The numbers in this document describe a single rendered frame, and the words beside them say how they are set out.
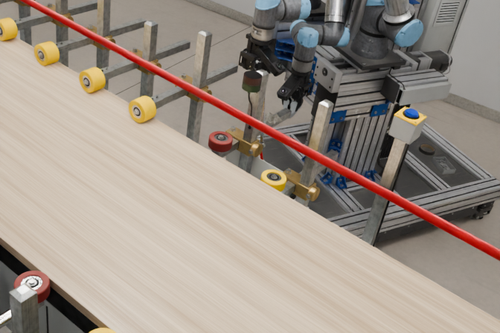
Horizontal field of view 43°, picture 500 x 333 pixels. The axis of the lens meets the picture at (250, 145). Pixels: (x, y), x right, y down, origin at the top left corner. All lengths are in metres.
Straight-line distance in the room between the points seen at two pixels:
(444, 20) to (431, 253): 1.17
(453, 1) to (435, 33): 0.15
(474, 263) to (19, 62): 2.32
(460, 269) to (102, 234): 2.07
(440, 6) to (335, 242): 1.42
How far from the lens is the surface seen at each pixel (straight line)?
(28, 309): 1.24
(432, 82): 2.72
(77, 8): 2.81
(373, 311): 1.64
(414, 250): 3.32
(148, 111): 2.10
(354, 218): 3.00
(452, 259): 3.36
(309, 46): 2.29
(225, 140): 2.09
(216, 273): 1.62
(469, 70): 4.70
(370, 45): 2.54
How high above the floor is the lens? 2.05
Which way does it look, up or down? 33 degrees down
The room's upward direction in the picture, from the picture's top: 10 degrees clockwise
